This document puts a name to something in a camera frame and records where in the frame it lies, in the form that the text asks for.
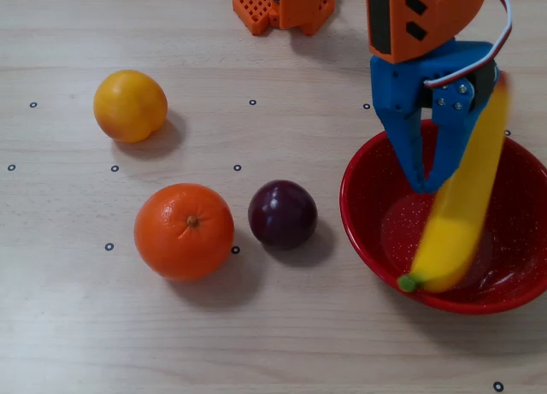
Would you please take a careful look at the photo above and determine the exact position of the red white servo cable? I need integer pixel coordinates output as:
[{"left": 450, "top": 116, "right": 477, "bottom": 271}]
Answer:
[{"left": 422, "top": 0, "right": 514, "bottom": 90}]

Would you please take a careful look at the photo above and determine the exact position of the dark purple plum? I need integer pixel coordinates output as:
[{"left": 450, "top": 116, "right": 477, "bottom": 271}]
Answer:
[{"left": 247, "top": 179, "right": 319, "bottom": 247}]

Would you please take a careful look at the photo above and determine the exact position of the orange fruit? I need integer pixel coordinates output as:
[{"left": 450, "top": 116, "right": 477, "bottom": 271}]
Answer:
[{"left": 133, "top": 182, "right": 236, "bottom": 283}]

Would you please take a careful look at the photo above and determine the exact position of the orange robot base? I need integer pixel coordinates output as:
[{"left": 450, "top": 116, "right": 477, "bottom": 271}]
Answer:
[{"left": 232, "top": 0, "right": 336, "bottom": 38}]

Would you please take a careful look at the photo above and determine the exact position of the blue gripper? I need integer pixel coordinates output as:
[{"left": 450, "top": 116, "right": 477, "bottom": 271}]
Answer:
[{"left": 369, "top": 40, "right": 499, "bottom": 195}]

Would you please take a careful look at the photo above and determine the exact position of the yellow orange peach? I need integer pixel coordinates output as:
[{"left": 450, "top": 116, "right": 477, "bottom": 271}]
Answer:
[{"left": 93, "top": 69, "right": 168, "bottom": 144}]

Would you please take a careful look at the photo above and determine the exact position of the yellow toy banana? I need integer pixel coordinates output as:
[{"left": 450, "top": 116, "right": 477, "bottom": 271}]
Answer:
[{"left": 397, "top": 70, "right": 512, "bottom": 294}]

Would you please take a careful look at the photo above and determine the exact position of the red speckled bowl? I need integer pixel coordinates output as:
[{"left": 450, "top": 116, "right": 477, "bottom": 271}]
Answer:
[{"left": 339, "top": 117, "right": 547, "bottom": 315}]

